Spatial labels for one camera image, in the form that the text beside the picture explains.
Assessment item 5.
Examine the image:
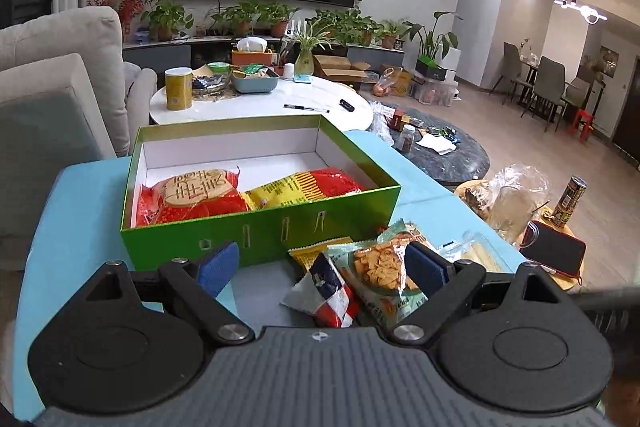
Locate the dark marble round table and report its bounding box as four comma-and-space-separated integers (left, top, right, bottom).
367, 107, 492, 186

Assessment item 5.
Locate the spider plant in glass vase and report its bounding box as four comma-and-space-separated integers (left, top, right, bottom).
285, 22, 336, 78

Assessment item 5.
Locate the beige sofa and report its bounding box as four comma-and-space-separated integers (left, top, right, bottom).
0, 5, 158, 273

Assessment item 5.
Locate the pendant lamp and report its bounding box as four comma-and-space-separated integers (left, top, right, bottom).
554, 0, 608, 26

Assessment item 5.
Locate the grey table mat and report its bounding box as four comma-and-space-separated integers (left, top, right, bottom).
220, 257, 326, 330

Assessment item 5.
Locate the yellow canister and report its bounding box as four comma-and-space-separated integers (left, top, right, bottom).
165, 67, 194, 111

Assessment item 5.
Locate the clear storage box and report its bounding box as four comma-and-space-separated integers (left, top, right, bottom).
410, 79, 458, 106

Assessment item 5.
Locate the black and gold drink can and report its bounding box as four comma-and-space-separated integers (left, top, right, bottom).
552, 176, 588, 229

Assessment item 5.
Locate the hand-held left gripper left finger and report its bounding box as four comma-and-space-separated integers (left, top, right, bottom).
84, 241, 256, 348

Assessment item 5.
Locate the blue bowl with snacks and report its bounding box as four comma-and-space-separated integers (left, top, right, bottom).
230, 68, 281, 94

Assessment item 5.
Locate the open cardboard box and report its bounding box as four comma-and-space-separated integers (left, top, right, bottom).
312, 54, 372, 84

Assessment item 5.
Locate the red berry branch decoration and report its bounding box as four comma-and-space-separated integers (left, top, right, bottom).
86, 0, 151, 42

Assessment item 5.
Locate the black phone red case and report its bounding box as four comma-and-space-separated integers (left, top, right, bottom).
520, 221, 587, 280

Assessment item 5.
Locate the orange tissue box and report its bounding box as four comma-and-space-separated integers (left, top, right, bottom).
230, 37, 275, 68

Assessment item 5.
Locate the grey dining chair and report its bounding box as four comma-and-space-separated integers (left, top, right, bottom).
521, 56, 568, 124
492, 42, 533, 104

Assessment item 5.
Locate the black and green box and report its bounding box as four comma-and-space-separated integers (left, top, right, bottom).
416, 56, 447, 78

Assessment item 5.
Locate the yellow and red snack packet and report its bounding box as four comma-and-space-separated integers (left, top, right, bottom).
244, 167, 366, 210

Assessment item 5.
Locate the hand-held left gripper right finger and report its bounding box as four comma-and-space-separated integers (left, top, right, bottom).
385, 241, 568, 350

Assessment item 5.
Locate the clear plastic bag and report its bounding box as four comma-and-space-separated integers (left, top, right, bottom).
465, 164, 551, 244

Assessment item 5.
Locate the green cardboard box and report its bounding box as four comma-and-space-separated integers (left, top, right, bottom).
120, 114, 402, 272

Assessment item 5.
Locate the green cracker snack packet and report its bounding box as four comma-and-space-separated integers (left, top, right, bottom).
325, 218, 436, 333

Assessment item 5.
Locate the grey television cabinet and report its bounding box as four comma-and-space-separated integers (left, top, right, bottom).
122, 38, 406, 75

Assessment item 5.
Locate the potted green plant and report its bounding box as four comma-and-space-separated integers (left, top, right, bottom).
257, 0, 301, 38
376, 19, 408, 50
315, 9, 378, 48
142, 0, 195, 42
207, 2, 261, 38

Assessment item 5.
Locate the clear bread packet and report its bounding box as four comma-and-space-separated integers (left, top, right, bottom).
437, 231, 506, 275

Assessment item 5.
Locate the red round cake packet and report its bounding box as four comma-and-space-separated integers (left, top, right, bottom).
134, 166, 251, 228

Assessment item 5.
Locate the red white blue snack packet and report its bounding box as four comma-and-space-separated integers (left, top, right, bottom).
280, 253, 361, 329

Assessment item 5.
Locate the white round table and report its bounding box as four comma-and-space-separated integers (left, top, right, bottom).
149, 77, 373, 130

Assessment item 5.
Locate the red stool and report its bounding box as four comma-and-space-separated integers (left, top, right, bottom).
570, 108, 596, 142

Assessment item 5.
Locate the large leaf potted plant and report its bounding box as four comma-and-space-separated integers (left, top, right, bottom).
404, 11, 460, 62

